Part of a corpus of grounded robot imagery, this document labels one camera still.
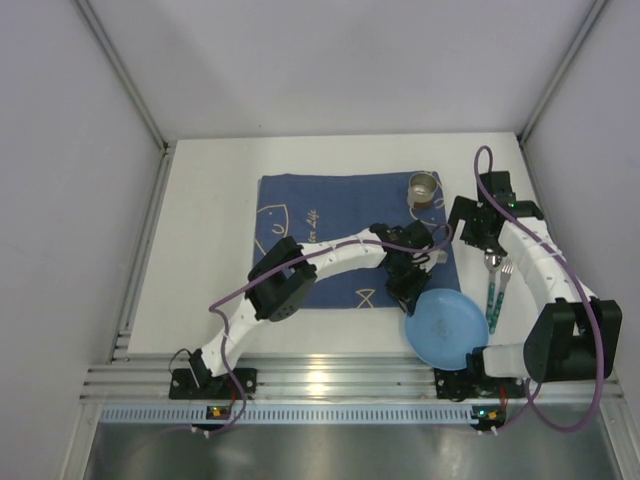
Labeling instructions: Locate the light blue plastic plate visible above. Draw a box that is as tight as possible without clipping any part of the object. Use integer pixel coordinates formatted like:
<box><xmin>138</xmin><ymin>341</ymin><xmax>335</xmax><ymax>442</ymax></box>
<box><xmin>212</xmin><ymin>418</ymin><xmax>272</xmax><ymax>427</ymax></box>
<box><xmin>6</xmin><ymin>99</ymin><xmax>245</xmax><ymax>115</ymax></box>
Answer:
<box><xmin>404</xmin><ymin>288</ymin><xmax>489</xmax><ymax>371</ymax></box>

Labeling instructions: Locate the small metal cup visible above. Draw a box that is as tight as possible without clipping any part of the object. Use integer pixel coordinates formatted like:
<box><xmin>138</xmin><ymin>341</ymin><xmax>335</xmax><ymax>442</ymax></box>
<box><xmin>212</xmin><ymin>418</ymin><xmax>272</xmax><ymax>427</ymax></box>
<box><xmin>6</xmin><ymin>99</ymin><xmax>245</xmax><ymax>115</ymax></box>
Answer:
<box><xmin>407</xmin><ymin>171</ymin><xmax>439</xmax><ymax>210</ymax></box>

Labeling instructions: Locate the blue cloth placemat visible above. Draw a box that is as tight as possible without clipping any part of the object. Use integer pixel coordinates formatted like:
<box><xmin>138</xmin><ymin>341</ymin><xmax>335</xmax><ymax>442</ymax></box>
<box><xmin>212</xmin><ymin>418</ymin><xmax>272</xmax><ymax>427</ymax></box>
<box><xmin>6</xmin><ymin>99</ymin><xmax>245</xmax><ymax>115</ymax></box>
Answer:
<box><xmin>252</xmin><ymin>172</ymin><xmax>446</xmax><ymax>309</ymax></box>

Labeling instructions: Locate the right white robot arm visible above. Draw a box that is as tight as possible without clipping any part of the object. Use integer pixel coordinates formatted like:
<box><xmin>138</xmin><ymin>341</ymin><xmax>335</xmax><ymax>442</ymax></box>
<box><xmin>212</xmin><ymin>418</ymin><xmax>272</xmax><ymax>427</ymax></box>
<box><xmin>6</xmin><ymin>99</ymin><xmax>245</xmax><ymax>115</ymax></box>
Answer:
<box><xmin>448</xmin><ymin>171</ymin><xmax>622</xmax><ymax>383</ymax></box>

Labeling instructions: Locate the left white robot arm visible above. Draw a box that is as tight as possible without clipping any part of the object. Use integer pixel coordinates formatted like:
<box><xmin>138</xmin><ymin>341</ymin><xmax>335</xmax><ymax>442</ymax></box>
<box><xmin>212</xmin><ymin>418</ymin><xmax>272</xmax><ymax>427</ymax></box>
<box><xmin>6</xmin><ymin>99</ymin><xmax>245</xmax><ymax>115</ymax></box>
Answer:
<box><xmin>189</xmin><ymin>221</ymin><xmax>447</xmax><ymax>389</ymax></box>

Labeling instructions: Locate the metal spoon teal handle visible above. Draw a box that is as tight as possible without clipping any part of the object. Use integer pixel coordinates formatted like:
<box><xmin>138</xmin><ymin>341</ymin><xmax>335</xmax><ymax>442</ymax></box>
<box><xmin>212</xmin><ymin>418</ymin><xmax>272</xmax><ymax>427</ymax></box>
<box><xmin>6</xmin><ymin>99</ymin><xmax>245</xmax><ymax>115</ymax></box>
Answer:
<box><xmin>484</xmin><ymin>250</ymin><xmax>502</xmax><ymax>319</ymax></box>

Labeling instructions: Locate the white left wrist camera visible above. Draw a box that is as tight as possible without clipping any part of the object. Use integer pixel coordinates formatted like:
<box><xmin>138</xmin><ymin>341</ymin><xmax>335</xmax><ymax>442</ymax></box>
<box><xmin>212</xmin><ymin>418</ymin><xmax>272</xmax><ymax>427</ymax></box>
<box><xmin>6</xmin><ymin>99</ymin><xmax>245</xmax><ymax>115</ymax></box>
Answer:
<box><xmin>431</xmin><ymin>249</ymin><xmax>448</xmax><ymax>264</ymax></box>

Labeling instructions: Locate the metal fork teal handle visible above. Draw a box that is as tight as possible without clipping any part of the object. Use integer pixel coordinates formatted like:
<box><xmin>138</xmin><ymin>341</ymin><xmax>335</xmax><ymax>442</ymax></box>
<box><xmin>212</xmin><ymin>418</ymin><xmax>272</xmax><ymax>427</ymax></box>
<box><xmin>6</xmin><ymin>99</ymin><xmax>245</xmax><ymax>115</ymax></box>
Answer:
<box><xmin>487</xmin><ymin>257</ymin><xmax>514</xmax><ymax>335</ymax></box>

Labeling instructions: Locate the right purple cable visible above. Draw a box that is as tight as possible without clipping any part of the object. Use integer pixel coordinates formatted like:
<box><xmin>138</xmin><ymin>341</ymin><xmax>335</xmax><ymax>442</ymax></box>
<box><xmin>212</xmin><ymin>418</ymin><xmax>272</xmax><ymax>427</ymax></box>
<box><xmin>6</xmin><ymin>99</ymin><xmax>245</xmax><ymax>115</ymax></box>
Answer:
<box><xmin>473</xmin><ymin>145</ymin><xmax>604</xmax><ymax>435</ymax></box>

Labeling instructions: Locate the purple cable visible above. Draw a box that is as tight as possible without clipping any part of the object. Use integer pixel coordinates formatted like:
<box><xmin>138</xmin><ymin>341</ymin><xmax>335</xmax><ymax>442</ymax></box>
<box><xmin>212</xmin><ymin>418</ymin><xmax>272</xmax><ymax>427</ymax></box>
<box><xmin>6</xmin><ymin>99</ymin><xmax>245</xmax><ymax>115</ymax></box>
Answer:
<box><xmin>473</xmin><ymin>145</ymin><xmax>604</xmax><ymax>435</ymax></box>
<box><xmin>208</xmin><ymin>223</ymin><xmax>454</xmax><ymax>436</ymax></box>

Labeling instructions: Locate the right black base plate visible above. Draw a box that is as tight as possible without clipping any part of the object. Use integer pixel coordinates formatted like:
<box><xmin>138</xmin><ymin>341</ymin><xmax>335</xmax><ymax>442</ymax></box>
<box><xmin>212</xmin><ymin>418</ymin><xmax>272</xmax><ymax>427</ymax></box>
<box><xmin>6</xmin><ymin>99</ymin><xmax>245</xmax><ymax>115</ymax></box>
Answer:
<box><xmin>433</xmin><ymin>369</ymin><xmax>525</xmax><ymax>402</ymax></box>

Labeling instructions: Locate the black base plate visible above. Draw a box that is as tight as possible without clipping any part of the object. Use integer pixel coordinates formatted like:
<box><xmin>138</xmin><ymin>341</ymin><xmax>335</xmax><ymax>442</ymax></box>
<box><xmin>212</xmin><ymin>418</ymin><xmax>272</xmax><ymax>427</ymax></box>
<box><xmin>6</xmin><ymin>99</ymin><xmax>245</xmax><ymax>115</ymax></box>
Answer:
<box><xmin>168</xmin><ymin>367</ymin><xmax>259</xmax><ymax>401</ymax></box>
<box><xmin>433</xmin><ymin>369</ymin><xmax>525</xmax><ymax>402</ymax></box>

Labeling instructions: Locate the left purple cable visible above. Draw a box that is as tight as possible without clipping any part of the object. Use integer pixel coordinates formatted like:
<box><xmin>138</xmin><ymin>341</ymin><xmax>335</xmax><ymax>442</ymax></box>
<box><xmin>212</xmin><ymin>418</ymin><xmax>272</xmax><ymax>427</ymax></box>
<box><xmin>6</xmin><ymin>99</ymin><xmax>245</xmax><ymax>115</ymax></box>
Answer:
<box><xmin>208</xmin><ymin>223</ymin><xmax>454</xmax><ymax>436</ymax></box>

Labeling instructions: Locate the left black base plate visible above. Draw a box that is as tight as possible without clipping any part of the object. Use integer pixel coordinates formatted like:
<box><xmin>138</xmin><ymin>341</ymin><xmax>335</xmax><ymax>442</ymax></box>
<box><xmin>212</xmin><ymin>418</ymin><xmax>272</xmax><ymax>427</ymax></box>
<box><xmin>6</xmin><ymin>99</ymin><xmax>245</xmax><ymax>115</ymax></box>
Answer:
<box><xmin>168</xmin><ymin>367</ymin><xmax>259</xmax><ymax>401</ymax></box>

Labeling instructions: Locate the right aluminium frame post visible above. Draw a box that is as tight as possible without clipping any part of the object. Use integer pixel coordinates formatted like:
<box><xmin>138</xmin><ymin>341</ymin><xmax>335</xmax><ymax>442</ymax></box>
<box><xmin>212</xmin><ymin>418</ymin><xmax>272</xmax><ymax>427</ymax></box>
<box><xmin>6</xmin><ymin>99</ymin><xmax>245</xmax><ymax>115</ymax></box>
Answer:
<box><xmin>517</xmin><ymin>0</ymin><xmax>611</xmax><ymax>147</ymax></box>

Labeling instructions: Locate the aluminium frame post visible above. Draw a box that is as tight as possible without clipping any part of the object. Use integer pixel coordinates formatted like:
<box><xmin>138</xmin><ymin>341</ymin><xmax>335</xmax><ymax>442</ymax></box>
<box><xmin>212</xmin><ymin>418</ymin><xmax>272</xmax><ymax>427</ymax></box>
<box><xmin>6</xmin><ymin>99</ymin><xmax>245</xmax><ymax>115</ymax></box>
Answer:
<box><xmin>71</xmin><ymin>0</ymin><xmax>168</xmax><ymax>153</ymax></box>
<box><xmin>517</xmin><ymin>0</ymin><xmax>611</xmax><ymax>147</ymax></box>

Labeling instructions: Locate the perforated grey cable duct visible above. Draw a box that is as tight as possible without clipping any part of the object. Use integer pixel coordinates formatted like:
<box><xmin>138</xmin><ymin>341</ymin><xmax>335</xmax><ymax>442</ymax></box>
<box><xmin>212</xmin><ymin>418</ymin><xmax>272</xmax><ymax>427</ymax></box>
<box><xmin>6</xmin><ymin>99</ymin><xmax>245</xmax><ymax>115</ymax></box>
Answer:
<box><xmin>100</xmin><ymin>404</ymin><xmax>503</xmax><ymax>425</ymax></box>

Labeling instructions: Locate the aluminium mounting rail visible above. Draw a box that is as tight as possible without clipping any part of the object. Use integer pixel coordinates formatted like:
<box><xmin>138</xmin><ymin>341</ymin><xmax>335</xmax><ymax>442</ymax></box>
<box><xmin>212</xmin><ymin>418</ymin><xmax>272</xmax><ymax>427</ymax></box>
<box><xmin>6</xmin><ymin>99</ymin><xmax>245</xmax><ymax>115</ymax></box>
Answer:
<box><xmin>79</xmin><ymin>352</ymin><xmax>624</xmax><ymax>401</ymax></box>

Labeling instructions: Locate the left aluminium frame post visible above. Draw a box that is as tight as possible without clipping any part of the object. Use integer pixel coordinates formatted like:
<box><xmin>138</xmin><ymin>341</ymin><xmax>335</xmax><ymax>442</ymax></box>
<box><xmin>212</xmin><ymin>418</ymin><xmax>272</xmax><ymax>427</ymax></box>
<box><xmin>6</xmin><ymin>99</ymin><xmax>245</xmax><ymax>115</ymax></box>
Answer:
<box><xmin>71</xmin><ymin>0</ymin><xmax>168</xmax><ymax>153</ymax></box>

